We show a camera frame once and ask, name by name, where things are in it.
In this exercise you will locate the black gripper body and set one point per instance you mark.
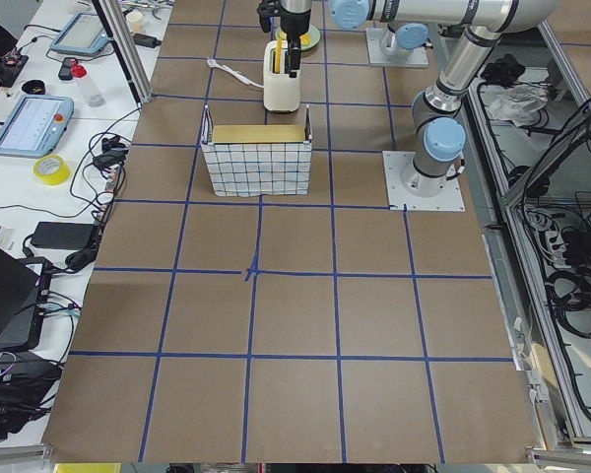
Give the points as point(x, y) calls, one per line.
point(294, 23)

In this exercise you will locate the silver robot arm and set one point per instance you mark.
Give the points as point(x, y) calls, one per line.
point(440, 137)
point(485, 22)

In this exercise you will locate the toast slice in toaster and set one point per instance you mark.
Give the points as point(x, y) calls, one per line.
point(278, 58)

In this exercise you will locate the white two-slot toaster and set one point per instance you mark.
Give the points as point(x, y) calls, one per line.
point(281, 92)

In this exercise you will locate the orange bread piece on plate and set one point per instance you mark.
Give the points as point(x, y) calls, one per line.
point(305, 40)

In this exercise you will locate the light green plate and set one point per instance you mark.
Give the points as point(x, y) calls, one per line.
point(313, 31)

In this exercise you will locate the checkered fabric storage basket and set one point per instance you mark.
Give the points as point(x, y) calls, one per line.
point(254, 160)

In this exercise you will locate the paper cup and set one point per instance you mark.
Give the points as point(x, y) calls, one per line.
point(136, 22)

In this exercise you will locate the far teach pendant tablet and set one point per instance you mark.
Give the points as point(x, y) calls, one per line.
point(83, 35)

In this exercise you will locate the teach pendant tablet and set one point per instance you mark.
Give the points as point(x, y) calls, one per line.
point(83, 35)
point(35, 125)

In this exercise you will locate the clear bottle red cap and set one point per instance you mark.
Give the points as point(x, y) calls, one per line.
point(87, 86)

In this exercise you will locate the yellow tape roll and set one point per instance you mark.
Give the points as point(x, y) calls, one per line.
point(51, 170)

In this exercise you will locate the near teach pendant tablet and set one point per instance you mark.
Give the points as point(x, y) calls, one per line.
point(35, 125)

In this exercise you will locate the black power adapter brick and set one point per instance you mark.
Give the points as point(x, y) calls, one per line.
point(61, 235)

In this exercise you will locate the black laptop computer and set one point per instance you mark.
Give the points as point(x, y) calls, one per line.
point(24, 286)

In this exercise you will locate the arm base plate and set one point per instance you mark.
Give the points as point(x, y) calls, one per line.
point(408, 190)
point(403, 48)

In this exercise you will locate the aluminium frame post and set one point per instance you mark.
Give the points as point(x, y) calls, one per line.
point(118, 33)

